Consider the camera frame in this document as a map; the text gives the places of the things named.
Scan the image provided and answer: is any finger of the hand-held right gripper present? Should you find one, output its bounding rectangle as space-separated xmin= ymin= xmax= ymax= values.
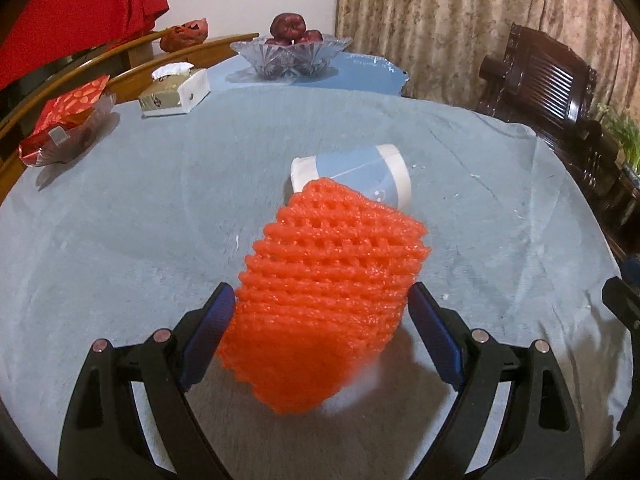
xmin=601 ymin=257 xmax=640 ymax=333

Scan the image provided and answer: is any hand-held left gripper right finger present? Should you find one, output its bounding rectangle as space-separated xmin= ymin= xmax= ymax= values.
xmin=409 ymin=281 xmax=586 ymax=480

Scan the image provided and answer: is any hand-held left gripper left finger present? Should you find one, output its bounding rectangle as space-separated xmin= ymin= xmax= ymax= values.
xmin=57 ymin=281 xmax=237 ymax=480

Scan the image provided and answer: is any large orange foam net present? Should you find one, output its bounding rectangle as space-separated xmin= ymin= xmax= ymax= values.
xmin=216 ymin=176 xmax=431 ymax=417

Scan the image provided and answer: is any light blue blanket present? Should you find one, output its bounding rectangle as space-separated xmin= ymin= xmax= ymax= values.
xmin=0 ymin=80 xmax=636 ymax=480

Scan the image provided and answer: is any green potted plant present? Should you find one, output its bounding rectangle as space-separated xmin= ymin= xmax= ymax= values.
xmin=595 ymin=102 xmax=640 ymax=171

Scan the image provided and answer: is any blue and white paper cup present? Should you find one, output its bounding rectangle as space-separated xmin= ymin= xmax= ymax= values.
xmin=290 ymin=143 xmax=412 ymax=209

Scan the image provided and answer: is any dark wooden chair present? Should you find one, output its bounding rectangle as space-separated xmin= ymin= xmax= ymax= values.
xmin=472 ymin=22 xmax=640 ymax=261

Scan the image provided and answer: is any white tissue box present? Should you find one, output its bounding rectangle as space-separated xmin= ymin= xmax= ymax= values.
xmin=137 ymin=61 xmax=211 ymax=117

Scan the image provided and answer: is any shiny red snack packet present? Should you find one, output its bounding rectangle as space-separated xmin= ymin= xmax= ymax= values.
xmin=19 ymin=74 xmax=112 ymax=161

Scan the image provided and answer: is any glass fruit bowl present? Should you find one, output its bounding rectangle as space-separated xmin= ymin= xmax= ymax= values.
xmin=230 ymin=35 xmax=353 ymax=81

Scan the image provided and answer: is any curved wooden bench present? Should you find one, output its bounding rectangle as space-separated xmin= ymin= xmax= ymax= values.
xmin=0 ymin=32 xmax=261 ymax=173

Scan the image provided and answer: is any orange red crumpled bag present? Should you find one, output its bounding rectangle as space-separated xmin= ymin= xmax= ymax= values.
xmin=159 ymin=18 xmax=210 ymax=53

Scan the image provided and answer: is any beige patterned curtain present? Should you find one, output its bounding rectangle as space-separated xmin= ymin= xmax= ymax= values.
xmin=335 ymin=0 xmax=636 ymax=111

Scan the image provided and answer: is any large dark red apple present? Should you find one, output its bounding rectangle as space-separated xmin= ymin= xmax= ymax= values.
xmin=270 ymin=12 xmax=307 ymax=46

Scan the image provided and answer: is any red cloth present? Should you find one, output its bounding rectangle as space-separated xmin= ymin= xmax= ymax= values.
xmin=0 ymin=0 xmax=171 ymax=92

